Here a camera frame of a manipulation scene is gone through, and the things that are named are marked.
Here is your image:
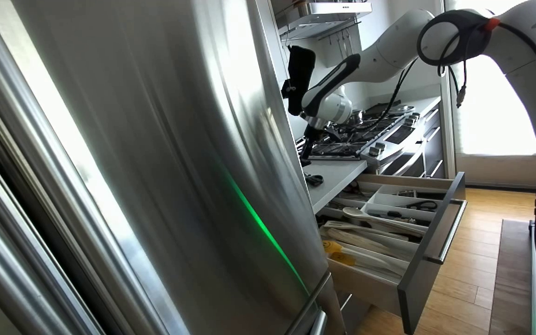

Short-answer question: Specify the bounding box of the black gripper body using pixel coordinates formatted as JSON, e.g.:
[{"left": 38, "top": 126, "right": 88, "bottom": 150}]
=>
[{"left": 304, "top": 124, "right": 323, "bottom": 143}]

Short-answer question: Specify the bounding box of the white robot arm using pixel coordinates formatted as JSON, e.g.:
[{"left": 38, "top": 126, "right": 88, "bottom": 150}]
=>
[{"left": 291, "top": 0, "right": 536, "bottom": 223}]

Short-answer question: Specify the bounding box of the open wooden cutlery drawer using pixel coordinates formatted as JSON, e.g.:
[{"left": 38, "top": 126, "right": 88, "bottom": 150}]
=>
[{"left": 317, "top": 172, "right": 466, "bottom": 332}]

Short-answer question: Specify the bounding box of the stainless gas stove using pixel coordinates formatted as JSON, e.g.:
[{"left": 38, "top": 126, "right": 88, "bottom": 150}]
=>
[{"left": 310, "top": 96, "right": 446, "bottom": 176}]

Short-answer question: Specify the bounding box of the black oven mitt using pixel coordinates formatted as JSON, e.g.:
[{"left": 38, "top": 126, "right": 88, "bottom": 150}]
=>
[{"left": 282, "top": 44, "right": 317, "bottom": 115}]

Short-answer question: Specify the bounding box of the range hood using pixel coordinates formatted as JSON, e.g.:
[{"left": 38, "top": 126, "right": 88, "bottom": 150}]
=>
[{"left": 274, "top": 0, "right": 373, "bottom": 38}]

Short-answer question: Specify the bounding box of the stainless steel refrigerator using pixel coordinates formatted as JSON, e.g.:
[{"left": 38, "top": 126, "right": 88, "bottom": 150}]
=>
[{"left": 0, "top": 0, "right": 347, "bottom": 335}]

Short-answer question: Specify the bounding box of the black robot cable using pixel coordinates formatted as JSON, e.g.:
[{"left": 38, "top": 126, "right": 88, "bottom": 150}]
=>
[{"left": 367, "top": 7, "right": 536, "bottom": 273}]

